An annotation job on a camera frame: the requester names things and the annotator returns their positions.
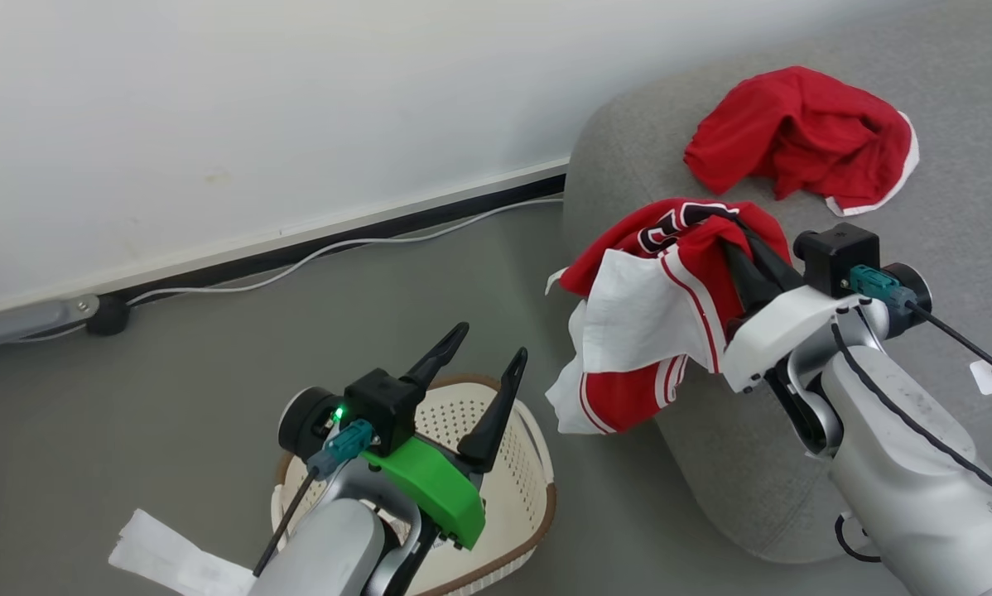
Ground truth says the plain red shirt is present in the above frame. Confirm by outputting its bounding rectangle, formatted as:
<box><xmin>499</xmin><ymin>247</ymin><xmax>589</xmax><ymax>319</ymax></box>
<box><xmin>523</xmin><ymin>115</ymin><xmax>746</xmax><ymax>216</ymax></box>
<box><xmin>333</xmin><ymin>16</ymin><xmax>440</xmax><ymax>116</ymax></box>
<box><xmin>683</xmin><ymin>66</ymin><xmax>921</xmax><ymax>218</ymax></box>

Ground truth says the white perforated laundry basket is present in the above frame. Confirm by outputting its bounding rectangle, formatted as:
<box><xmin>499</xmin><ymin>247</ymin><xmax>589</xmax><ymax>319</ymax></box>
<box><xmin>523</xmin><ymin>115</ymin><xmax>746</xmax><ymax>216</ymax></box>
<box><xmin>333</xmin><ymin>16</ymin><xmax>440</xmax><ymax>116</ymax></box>
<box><xmin>271</xmin><ymin>374</ymin><xmax>557</xmax><ymax>596</ymax></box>

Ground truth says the white floor cable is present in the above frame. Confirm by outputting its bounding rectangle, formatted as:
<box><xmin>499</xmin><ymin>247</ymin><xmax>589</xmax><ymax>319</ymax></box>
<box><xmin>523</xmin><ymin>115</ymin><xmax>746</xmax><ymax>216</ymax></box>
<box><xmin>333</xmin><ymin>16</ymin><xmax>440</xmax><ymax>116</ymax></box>
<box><xmin>16</xmin><ymin>197</ymin><xmax>565</xmax><ymax>343</ymax></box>

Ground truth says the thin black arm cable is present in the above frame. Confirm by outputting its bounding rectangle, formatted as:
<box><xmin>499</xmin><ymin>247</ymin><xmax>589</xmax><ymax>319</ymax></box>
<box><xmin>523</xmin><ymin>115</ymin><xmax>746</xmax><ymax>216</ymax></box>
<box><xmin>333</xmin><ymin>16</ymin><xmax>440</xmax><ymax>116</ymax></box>
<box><xmin>831</xmin><ymin>321</ymin><xmax>992</xmax><ymax>516</ymax></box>

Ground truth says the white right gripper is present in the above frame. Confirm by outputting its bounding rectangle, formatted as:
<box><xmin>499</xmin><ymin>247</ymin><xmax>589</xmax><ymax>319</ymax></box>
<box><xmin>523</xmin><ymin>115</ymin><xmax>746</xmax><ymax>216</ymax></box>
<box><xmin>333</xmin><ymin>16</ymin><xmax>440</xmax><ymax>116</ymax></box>
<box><xmin>718</xmin><ymin>215</ymin><xmax>867</xmax><ymax>393</ymax></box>

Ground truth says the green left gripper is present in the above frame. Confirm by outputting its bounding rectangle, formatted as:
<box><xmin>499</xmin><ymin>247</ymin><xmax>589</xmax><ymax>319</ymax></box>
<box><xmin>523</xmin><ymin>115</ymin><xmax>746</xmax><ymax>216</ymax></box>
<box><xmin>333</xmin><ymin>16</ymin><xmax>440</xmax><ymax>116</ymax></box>
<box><xmin>360</xmin><ymin>322</ymin><xmax>529</xmax><ymax>551</ymax></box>

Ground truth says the black round foot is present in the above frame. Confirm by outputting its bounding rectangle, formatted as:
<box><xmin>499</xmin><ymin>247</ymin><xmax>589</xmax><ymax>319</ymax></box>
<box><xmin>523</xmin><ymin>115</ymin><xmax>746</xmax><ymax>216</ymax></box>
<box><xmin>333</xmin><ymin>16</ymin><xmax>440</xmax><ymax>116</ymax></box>
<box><xmin>86</xmin><ymin>296</ymin><xmax>131</xmax><ymax>337</ymax></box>

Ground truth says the black cable with teal plug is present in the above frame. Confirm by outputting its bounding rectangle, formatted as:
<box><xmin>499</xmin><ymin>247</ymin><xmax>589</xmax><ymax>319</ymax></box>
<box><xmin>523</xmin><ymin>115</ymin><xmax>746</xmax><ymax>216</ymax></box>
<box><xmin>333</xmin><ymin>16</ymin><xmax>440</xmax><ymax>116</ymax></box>
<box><xmin>252</xmin><ymin>418</ymin><xmax>377</xmax><ymax>579</ymax></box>
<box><xmin>848</xmin><ymin>265</ymin><xmax>992</xmax><ymax>390</ymax></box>

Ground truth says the grey metal base leg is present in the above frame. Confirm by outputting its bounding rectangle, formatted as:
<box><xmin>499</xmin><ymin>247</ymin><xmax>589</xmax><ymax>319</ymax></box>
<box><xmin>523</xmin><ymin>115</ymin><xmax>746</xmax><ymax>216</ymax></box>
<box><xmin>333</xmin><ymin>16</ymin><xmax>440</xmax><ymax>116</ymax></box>
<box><xmin>0</xmin><ymin>294</ymin><xmax>101</xmax><ymax>355</ymax></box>

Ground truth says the red and white jersey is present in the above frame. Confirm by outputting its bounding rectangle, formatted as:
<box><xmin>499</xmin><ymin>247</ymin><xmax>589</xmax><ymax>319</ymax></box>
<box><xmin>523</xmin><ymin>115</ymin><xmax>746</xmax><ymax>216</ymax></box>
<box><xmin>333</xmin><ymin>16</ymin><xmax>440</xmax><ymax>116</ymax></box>
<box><xmin>544</xmin><ymin>197</ymin><xmax>793</xmax><ymax>436</ymax></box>

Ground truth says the grey fabric sofa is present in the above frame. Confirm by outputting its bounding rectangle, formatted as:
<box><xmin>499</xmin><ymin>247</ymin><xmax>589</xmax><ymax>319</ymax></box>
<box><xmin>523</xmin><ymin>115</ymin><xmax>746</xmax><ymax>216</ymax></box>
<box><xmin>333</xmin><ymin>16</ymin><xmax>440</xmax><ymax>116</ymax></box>
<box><xmin>562</xmin><ymin>0</ymin><xmax>992</xmax><ymax>565</ymax></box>

